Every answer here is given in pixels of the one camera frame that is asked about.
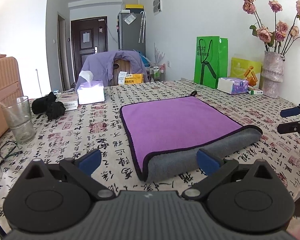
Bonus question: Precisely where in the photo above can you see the small white medicine box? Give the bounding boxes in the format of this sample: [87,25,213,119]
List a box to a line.
[56,93,78,111]

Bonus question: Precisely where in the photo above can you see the purple tissue pack right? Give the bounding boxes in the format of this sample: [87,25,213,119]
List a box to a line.
[217,77,248,95]

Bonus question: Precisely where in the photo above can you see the white purple tissue pack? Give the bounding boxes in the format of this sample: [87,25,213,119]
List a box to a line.
[77,70,105,105]

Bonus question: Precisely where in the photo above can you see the yellow cardboard box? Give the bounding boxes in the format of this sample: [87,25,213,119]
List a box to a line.
[118,72,143,85]

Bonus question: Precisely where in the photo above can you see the yellow box atop fridge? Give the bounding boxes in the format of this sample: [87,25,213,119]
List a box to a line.
[125,4,144,14]

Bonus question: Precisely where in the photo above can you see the pink ceramic vase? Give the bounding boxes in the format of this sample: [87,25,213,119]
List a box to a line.
[261,51,285,99]

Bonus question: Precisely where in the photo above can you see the purple and grey towel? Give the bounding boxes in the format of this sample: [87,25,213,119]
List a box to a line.
[120,92,263,183]

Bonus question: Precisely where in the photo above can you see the dried pink roses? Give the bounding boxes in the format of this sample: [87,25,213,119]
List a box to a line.
[242,0,300,57]

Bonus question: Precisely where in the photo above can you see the black crumpled cloth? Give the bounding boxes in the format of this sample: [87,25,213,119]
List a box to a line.
[31,92,66,120]

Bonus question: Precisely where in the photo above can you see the white umbrella on fridge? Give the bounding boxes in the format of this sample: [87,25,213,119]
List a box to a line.
[139,11,146,43]

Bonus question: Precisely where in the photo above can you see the green shopping bag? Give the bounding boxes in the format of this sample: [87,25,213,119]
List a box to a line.
[194,36,228,89]

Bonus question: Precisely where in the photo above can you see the yellow paper bag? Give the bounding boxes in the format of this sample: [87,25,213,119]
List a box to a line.
[230,57,262,89]

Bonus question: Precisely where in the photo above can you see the clear drinking glass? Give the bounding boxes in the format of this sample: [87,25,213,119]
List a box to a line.
[1,96,36,145]

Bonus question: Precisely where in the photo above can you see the dark entrance door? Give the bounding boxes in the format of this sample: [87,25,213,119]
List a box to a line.
[70,16,108,82]

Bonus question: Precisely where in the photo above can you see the small green white box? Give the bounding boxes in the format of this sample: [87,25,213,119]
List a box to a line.
[248,86,263,95]

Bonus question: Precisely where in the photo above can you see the grey refrigerator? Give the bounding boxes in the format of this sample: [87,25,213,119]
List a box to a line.
[117,12,146,55]

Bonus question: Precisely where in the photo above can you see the wooden chair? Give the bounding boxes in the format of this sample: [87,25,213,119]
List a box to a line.
[110,59,132,86]

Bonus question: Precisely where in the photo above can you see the black eyeglasses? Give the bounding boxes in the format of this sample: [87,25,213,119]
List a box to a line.
[0,141,23,179]

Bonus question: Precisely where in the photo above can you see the pink ribbed suitcase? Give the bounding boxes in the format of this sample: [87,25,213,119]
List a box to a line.
[0,57,23,137]

